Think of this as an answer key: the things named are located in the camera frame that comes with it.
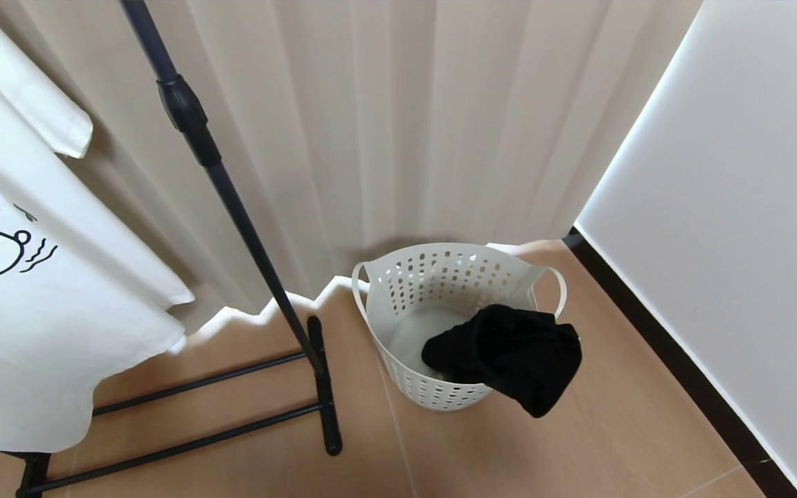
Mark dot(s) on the black garment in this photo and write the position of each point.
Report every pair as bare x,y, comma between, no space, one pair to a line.
516,353

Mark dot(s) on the white printed T-shirt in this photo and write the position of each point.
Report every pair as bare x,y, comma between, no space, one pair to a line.
46,332

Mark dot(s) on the white laundry basket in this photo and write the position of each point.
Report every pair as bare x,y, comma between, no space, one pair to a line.
440,277

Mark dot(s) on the black clothes rack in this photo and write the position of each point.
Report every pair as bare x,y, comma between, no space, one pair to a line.
184,111

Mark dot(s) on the beige curtain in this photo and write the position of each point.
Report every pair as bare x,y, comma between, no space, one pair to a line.
405,104

